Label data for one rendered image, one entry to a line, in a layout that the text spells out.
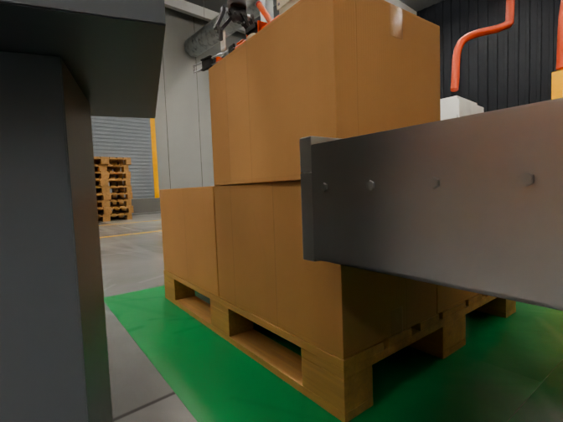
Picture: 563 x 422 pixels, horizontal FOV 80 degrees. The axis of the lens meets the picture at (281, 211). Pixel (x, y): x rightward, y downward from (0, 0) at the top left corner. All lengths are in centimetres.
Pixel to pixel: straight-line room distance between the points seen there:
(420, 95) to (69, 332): 88
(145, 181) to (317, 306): 992
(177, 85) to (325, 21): 1094
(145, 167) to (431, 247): 1035
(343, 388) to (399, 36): 82
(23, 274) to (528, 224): 59
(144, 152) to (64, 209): 1016
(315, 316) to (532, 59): 1135
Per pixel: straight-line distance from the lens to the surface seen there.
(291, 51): 87
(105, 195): 773
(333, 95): 74
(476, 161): 41
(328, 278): 78
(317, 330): 85
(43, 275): 56
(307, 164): 57
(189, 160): 1136
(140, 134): 1073
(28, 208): 55
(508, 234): 41
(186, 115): 1156
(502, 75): 1200
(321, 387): 91
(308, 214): 57
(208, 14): 1238
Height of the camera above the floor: 52
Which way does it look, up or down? 4 degrees down
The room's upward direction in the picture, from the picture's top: 2 degrees counter-clockwise
